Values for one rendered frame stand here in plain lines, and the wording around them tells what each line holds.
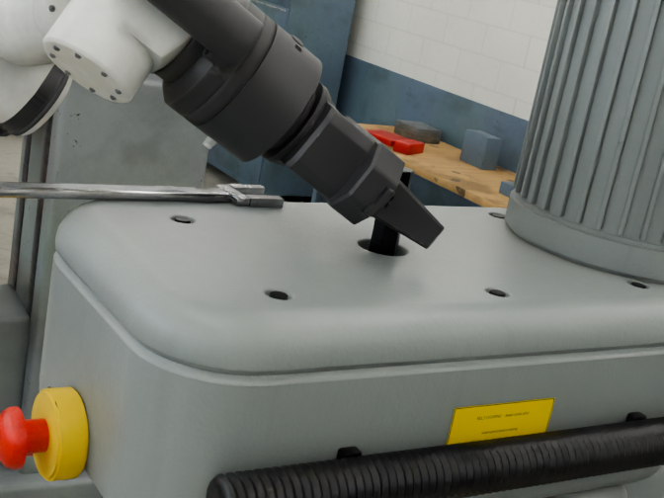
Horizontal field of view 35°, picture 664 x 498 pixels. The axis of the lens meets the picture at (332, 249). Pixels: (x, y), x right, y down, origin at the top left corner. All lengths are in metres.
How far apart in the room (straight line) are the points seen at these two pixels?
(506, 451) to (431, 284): 0.12
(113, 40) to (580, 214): 0.39
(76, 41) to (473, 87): 6.63
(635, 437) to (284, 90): 0.35
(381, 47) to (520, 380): 7.45
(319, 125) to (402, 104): 7.14
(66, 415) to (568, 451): 0.33
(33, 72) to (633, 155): 0.48
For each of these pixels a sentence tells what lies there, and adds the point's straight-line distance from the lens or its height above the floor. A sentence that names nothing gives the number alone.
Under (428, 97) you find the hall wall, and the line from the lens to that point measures 7.61.
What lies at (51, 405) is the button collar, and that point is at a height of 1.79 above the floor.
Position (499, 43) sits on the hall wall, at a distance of 7.11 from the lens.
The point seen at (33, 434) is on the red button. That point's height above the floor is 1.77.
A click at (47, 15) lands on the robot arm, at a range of 0.78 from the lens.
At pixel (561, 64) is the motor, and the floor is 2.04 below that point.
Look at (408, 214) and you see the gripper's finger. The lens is 0.75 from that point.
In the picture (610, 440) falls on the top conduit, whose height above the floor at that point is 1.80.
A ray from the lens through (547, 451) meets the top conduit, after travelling 0.74.
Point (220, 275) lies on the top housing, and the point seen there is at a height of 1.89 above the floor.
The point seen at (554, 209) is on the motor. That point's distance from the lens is 0.88.
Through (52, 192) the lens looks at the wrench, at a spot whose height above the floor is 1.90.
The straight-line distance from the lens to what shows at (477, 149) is 6.67.
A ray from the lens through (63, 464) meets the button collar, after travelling 0.71.
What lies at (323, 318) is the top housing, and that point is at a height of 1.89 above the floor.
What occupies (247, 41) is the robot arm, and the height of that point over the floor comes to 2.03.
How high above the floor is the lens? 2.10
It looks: 16 degrees down
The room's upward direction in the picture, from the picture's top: 11 degrees clockwise
